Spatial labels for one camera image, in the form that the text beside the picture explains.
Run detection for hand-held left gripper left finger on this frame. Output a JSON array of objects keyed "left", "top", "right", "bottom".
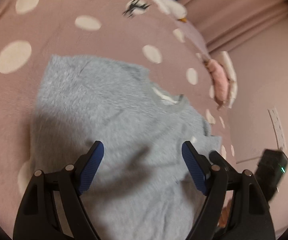
[{"left": 13, "top": 141, "right": 105, "bottom": 240}]

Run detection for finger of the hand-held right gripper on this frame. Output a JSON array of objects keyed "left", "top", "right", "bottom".
[{"left": 209, "top": 151, "right": 243, "bottom": 191}]

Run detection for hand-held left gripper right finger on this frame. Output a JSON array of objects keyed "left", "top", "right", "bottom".
[{"left": 181, "top": 141, "right": 275, "bottom": 240}]

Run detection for light grey sweatshirt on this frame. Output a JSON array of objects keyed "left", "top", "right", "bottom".
[{"left": 30, "top": 54, "right": 223, "bottom": 240}]

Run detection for white power strip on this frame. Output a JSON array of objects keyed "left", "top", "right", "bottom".
[{"left": 267, "top": 107, "right": 287, "bottom": 151}]

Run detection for pink and cream folded cloth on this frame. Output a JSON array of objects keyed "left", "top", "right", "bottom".
[{"left": 217, "top": 51, "right": 238, "bottom": 109}]

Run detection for pale lilac bed sheet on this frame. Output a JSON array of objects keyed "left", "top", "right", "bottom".
[{"left": 174, "top": 19, "right": 210, "bottom": 58}]

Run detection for pink polka dot blanket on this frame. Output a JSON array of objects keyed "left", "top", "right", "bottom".
[{"left": 0, "top": 0, "right": 237, "bottom": 240}]

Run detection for pink curtain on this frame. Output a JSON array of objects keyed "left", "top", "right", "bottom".
[{"left": 179, "top": 0, "right": 288, "bottom": 53}]

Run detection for white goose plush toy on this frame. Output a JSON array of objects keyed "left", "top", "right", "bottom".
[{"left": 76, "top": 0, "right": 188, "bottom": 23}]

